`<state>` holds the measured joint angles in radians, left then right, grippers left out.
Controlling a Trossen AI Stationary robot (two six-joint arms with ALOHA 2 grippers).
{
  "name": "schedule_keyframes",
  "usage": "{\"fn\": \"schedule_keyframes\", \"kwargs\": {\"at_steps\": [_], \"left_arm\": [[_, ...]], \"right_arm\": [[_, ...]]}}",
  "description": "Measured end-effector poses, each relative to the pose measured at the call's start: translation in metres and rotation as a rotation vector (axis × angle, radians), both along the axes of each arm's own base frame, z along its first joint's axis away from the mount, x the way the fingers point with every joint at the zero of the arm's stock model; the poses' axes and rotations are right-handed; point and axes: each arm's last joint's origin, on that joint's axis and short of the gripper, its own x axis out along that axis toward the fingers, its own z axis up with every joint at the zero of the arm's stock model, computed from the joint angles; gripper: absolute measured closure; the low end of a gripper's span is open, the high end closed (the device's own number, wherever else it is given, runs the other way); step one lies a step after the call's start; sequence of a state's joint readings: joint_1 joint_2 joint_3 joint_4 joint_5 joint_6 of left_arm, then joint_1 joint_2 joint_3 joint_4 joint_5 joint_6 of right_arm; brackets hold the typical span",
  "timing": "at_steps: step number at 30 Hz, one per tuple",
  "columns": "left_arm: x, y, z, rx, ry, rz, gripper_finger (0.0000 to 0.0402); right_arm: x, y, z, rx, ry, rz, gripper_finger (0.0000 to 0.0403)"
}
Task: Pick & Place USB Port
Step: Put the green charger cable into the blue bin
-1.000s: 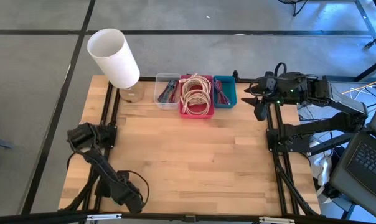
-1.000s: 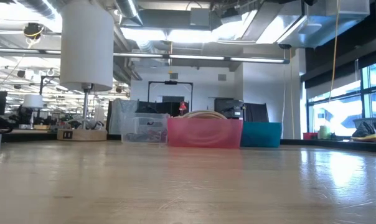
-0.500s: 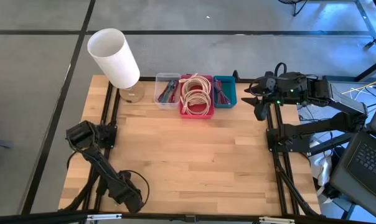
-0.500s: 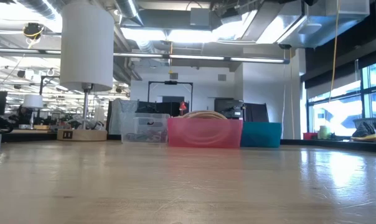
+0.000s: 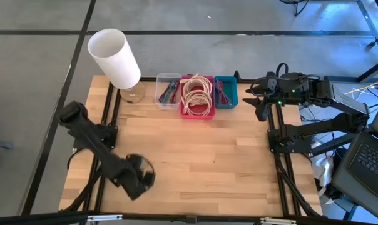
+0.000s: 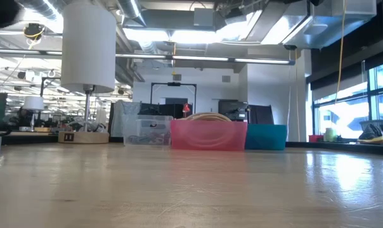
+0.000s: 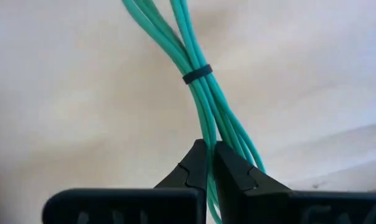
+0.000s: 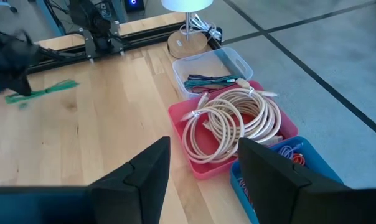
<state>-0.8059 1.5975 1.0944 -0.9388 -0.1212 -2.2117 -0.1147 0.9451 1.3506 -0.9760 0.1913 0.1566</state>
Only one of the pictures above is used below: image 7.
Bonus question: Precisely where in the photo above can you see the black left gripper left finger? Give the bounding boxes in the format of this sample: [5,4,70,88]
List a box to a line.
[42,138,210,224]

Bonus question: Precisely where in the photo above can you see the green smooth cable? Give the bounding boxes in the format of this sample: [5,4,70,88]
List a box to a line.
[121,0,266,224]

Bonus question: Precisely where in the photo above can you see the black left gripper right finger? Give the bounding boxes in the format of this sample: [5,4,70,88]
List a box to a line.
[212,140,376,224]

